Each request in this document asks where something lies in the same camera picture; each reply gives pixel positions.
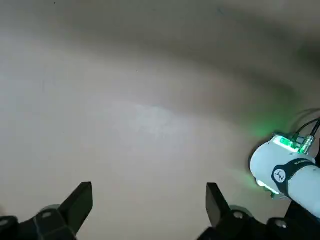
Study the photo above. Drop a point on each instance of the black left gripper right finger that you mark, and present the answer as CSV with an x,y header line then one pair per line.
x,y
225,220

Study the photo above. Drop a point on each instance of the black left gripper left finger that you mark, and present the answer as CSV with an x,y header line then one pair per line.
x,y
55,222

